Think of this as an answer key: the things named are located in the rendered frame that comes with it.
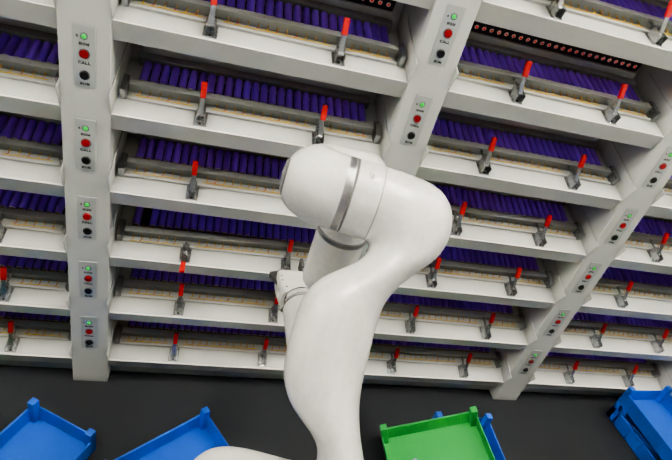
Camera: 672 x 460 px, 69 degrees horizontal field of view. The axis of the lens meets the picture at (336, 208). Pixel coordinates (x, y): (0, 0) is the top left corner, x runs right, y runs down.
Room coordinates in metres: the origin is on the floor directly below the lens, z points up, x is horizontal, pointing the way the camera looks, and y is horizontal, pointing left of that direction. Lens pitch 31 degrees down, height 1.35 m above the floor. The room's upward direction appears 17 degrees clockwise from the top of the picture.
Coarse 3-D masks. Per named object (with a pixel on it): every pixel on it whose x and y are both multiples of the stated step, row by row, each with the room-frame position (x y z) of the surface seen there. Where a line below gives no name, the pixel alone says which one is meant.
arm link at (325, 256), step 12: (324, 240) 0.68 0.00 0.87; (312, 252) 0.70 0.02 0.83; (324, 252) 0.68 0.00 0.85; (336, 252) 0.68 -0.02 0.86; (348, 252) 0.68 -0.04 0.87; (360, 252) 0.70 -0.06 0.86; (312, 264) 0.69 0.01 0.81; (324, 264) 0.68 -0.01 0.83; (336, 264) 0.68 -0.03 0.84; (348, 264) 0.69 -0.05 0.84; (312, 276) 0.69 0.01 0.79
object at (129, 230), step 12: (132, 228) 0.98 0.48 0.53; (144, 228) 0.99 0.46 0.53; (156, 228) 1.00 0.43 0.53; (132, 240) 0.96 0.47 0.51; (180, 240) 1.02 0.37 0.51; (192, 240) 1.02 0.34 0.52; (204, 240) 1.03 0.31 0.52; (216, 240) 1.04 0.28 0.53; (228, 240) 1.05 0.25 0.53; (240, 240) 1.06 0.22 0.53; (252, 240) 1.07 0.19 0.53; (264, 240) 1.09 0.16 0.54; (276, 240) 1.10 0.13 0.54; (264, 252) 1.07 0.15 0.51
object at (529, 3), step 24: (504, 0) 1.15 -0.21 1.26; (528, 0) 1.18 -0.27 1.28; (552, 0) 1.19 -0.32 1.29; (576, 0) 1.24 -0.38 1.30; (600, 0) 1.30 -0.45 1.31; (624, 0) 1.35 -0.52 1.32; (648, 0) 1.39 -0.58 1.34; (504, 24) 1.14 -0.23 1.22; (528, 24) 1.15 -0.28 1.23; (552, 24) 1.16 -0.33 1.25; (576, 24) 1.18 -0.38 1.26; (600, 24) 1.22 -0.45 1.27; (624, 24) 1.26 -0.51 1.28; (648, 24) 1.30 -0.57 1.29; (600, 48) 1.21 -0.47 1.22; (624, 48) 1.22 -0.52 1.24; (648, 48) 1.23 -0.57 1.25
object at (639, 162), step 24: (648, 72) 1.43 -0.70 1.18; (600, 144) 1.45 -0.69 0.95; (624, 144) 1.37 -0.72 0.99; (648, 168) 1.28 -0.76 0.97; (648, 192) 1.29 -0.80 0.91; (600, 216) 1.31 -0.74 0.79; (600, 240) 1.28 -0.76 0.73; (624, 240) 1.30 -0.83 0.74; (576, 264) 1.29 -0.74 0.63; (552, 312) 1.28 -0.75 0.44; (504, 384) 1.28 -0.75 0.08
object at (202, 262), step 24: (120, 216) 1.02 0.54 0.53; (120, 240) 0.96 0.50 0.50; (168, 240) 1.01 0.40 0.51; (120, 264) 0.93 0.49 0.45; (144, 264) 0.94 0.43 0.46; (168, 264) 0.95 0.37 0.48; (192, 264) 0.97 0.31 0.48; (216, 264) 0.99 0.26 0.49; (240, 264) 1.02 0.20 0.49; (264, 264) 1.04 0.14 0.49
